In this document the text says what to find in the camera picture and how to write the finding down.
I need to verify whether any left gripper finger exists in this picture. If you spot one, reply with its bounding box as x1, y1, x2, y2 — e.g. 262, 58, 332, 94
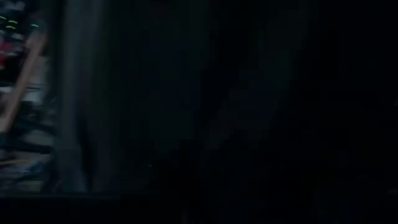
0, 196, 121, 224

